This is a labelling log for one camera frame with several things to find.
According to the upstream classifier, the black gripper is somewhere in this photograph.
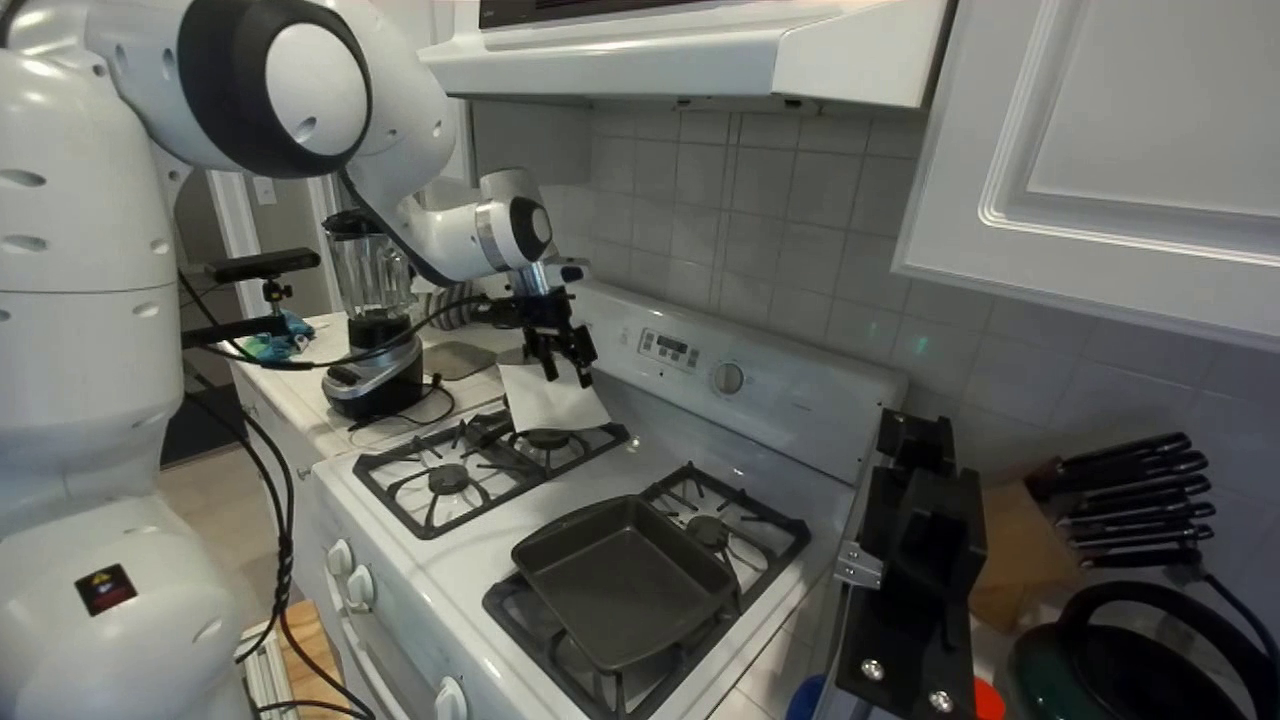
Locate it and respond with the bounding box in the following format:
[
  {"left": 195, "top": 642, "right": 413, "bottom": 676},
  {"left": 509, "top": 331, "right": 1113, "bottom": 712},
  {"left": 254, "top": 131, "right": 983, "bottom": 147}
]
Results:
[{"left": 514, "top": 259, "right": 595, "bottom": 386}]

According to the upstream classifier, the white paper napkin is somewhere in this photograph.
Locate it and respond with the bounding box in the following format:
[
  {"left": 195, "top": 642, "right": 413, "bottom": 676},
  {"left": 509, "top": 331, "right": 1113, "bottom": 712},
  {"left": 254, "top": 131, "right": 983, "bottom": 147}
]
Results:
[{"left": 502, "top": 361, "right": 610, "bottom": 433}]

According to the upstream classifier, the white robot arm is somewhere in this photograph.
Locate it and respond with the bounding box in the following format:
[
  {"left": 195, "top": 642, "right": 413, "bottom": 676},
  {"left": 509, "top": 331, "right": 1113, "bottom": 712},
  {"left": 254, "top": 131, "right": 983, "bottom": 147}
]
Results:
[{"left": 0, "top": 0, "right": 552, "bottom": 720}]

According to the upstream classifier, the glass blender with black base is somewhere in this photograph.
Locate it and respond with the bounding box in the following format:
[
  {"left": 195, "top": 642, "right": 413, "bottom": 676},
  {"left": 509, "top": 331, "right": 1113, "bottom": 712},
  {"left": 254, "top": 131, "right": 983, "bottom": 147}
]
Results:
[{"left": 321, "top": 208, "right": 426, "bottom": 424}]

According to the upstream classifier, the black front burner grate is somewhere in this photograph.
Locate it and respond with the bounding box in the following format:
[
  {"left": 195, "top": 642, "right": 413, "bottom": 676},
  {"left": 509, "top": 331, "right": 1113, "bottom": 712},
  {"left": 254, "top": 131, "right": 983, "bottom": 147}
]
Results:
[{"left": 351, "top": 408, "right": 630, "bottom": 538}]

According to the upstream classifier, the black square grill pan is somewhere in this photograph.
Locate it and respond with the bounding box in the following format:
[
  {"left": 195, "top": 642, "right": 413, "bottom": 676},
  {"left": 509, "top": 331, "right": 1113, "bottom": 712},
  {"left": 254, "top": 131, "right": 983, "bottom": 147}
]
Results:
[{"left": 514, "top": 497, "right": 739, "bottom": 671}]

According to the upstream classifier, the white gas stove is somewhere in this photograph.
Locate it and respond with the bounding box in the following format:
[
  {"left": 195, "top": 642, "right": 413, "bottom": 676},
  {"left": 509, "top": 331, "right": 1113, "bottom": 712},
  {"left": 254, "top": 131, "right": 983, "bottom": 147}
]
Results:
[{"left": 229, "top": 276, "right": 911, "bottom": 720}]

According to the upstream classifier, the white range hood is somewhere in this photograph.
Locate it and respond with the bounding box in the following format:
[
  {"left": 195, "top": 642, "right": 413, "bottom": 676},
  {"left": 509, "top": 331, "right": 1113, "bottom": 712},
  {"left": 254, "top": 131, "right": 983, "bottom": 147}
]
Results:
[{"left": 419, "top": 0, "right": 957, "bottom": 110}]

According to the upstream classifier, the white upper cabinet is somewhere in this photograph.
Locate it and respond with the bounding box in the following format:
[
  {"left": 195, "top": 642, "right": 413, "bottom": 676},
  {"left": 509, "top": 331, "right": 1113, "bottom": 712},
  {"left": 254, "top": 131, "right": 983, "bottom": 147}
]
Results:
[{"left": 896, "top": 0, "right": 1280, "bottom": 350}]

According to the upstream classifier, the wooden knife block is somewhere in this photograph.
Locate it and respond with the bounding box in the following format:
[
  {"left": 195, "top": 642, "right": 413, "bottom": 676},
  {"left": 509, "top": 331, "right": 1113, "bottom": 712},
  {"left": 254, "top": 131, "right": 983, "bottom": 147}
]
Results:
[{"left": 968, "top": 433, "right": 1217, "bottom": 632}]

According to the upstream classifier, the black round lid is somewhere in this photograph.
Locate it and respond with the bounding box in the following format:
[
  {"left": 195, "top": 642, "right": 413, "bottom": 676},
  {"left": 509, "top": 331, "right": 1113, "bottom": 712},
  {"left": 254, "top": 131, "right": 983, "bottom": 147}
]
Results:
[{"left": 1008, "top": 580, "right": 1280, "bottom": 720}]

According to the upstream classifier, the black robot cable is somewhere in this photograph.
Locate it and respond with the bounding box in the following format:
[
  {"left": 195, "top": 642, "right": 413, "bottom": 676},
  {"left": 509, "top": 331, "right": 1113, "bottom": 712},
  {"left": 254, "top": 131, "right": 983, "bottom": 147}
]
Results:
[{"left": 172, "top": 273, "right": 495, "bottom": 720}]

